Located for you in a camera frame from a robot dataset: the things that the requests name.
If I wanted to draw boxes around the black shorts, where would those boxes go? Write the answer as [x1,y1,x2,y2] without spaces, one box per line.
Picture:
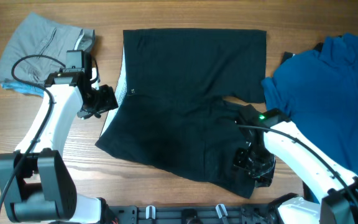
[96,29,275,198]

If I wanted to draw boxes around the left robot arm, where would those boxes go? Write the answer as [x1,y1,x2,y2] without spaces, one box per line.
[0,50,119,223]

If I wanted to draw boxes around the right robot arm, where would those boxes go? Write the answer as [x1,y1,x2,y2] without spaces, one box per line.
[233,105,358,223]

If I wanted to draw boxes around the folded light blue garment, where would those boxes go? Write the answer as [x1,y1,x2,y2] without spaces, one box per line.
[1,82,44,97]

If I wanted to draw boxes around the folded grey shorts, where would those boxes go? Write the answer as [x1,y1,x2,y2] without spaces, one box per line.
[0,12,96,85]

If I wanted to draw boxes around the blue t-shirt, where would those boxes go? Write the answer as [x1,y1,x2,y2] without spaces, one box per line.
[262,34,358,175]

